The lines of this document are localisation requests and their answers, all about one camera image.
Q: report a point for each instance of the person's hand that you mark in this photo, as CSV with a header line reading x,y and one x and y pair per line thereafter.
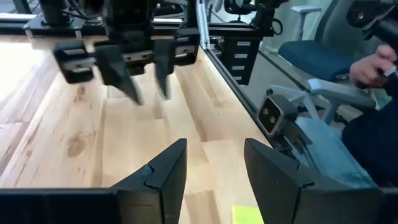
x,y
367,70

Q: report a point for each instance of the silver aluminium bracket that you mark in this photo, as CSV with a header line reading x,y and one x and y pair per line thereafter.
x,y
202,25

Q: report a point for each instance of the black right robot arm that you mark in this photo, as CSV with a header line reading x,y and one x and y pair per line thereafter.
x,y
54,12

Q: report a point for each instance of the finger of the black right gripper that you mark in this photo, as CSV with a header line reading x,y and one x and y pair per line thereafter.
x,y
115,71
164,68

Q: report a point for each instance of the black drawer unit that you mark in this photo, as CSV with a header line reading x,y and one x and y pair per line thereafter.
x,y
230,62

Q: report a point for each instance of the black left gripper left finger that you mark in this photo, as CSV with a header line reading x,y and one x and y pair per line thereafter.
x,y
161,193

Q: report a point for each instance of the blue seat office chair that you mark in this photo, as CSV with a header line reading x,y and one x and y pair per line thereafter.
x,y
314,59

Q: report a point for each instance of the person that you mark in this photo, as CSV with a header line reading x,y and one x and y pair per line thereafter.
x,y
373,146

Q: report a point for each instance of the black table-level camera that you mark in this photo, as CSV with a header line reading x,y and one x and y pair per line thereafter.
x,y
273,115

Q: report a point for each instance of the white framed office chair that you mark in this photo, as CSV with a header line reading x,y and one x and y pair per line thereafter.
x,y
339,88

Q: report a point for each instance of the small yellow eraser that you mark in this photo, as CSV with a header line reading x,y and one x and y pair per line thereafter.
x,y
245,215

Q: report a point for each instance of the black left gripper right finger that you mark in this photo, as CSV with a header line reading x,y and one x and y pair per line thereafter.
x,y
286,199

